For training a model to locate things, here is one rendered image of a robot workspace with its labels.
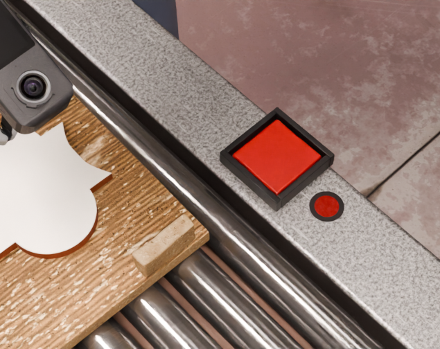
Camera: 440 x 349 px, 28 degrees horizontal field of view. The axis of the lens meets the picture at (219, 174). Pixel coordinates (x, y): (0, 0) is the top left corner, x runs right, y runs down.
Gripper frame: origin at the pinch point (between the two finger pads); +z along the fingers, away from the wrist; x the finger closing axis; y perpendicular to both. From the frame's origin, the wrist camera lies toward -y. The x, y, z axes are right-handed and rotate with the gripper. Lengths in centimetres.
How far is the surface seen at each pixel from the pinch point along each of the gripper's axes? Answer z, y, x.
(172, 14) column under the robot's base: 55, 41, -47
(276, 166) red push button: 9.7, -12.5, -18.6
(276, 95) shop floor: 103, 41, -73
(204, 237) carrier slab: 9.1, -13.8, -8.7
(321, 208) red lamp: 11.0, -17.9, -19.2
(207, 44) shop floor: 103, 63, -71
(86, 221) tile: 7.9, -6.4, -1.7
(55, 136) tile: 7.9, 2.7, -4.9
